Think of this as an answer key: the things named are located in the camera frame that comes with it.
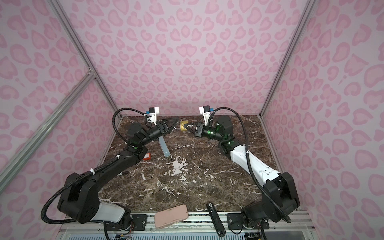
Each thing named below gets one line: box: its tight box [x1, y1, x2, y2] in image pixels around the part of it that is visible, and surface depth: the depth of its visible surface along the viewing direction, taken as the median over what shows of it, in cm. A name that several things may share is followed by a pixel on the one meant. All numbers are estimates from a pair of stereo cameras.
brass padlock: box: [180, 120, 189, 131], surface depth 71 cm
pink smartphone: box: [154, 204, 189, 229], surface depth 76 cm
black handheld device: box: [206, 201, 226, 237], surface depth 73 cm
